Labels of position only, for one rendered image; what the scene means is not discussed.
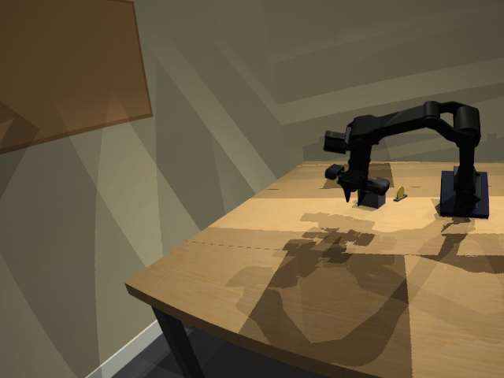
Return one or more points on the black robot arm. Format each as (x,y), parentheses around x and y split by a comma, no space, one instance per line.
(365,131)

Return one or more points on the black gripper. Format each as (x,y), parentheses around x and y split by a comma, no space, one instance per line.
(379,186)

